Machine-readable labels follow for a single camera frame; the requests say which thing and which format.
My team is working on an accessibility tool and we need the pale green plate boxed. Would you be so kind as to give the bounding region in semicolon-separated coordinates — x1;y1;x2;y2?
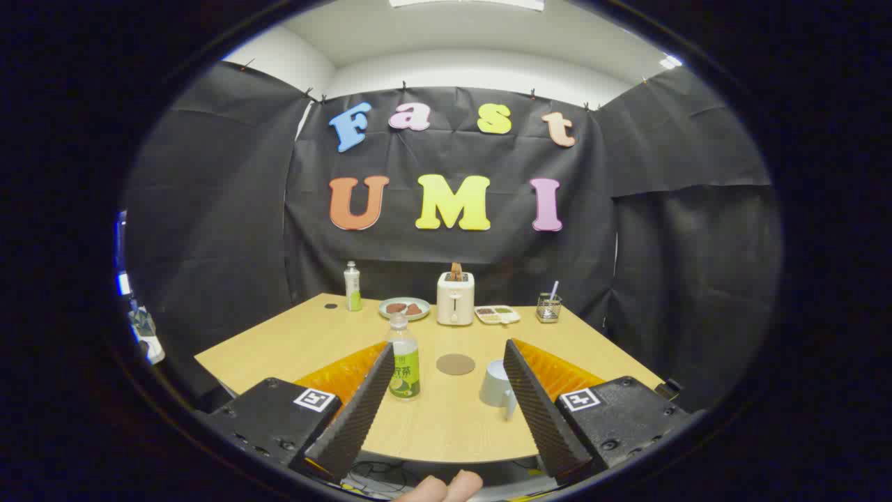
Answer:
378;297;431;321

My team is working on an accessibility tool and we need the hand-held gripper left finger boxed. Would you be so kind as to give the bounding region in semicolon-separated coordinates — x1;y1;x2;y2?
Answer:
199;340;397;483

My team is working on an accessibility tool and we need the juice bottle with green label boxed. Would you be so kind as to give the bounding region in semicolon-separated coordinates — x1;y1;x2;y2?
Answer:
385;314;422;401

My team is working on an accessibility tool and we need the wooden table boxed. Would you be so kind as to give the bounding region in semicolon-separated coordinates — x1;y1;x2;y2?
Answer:
194;293;666;464

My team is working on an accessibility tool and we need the round brown coaster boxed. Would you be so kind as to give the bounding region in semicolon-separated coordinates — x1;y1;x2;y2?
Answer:
436;353;476;377

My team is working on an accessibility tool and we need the slim white and green bottle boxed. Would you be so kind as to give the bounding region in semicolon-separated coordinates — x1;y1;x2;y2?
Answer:
344;261;363;312

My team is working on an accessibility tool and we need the white toaster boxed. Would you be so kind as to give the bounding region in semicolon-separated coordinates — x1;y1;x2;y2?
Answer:
436;271;476;326

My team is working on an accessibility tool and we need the white cup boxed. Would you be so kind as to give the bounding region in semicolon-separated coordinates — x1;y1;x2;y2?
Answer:
479;359;520;421

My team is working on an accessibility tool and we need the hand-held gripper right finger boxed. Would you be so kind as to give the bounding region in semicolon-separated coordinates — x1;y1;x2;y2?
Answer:
503;338;691;480

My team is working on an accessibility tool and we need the white divided dish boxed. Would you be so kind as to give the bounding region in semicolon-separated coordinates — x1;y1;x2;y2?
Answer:
475;305;521;326

